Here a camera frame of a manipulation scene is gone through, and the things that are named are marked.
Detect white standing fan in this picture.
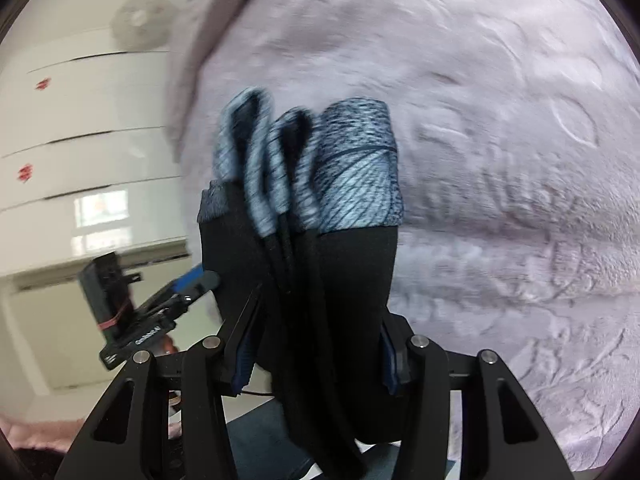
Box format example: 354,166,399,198
111,0,177,53

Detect black pants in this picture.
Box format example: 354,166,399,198
197,87,405,480

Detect blue-grey cloth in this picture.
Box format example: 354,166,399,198
225,400,401,480

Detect lilac fleece blanket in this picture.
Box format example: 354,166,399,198
167,0,640,472

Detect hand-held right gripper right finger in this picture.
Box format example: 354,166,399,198
379,312,576,480

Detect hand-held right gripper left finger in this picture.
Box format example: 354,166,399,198
55,287,264,480

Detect white wardrobe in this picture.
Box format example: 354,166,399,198
0,25,195,286

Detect person's pink-sleeved left forearm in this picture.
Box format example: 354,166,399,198
0,417,88,456

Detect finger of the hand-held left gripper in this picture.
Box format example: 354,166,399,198
145,265,206,314
175,272,222,317

